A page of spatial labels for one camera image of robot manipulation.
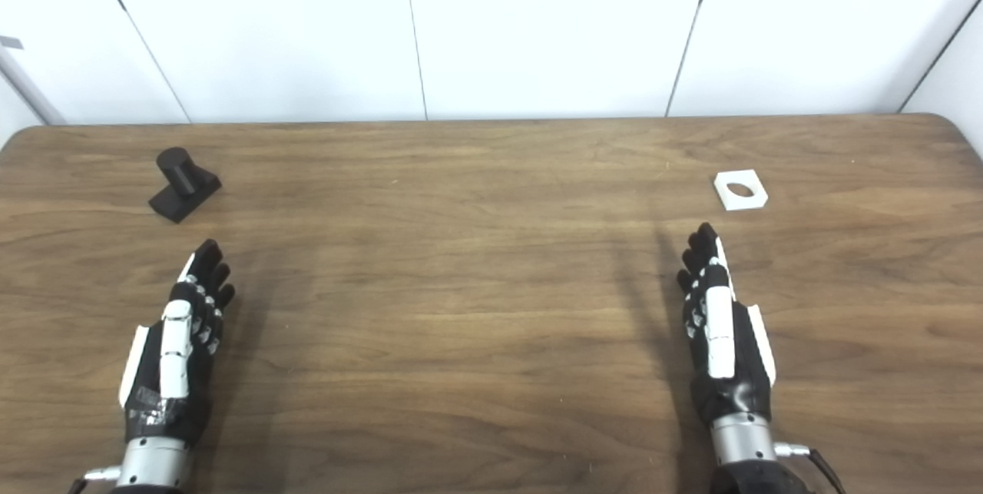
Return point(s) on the gray wall corner strip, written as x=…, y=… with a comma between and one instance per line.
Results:
x=31, y=88

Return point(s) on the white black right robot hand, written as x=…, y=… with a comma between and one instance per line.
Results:
x=720, y=340

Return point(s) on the white square piece with hole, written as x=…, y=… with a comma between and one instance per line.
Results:
x=756, y=200

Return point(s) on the black peg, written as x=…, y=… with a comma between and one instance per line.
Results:
x=183, y=185

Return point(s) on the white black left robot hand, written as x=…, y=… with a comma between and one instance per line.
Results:
x=175, y=356

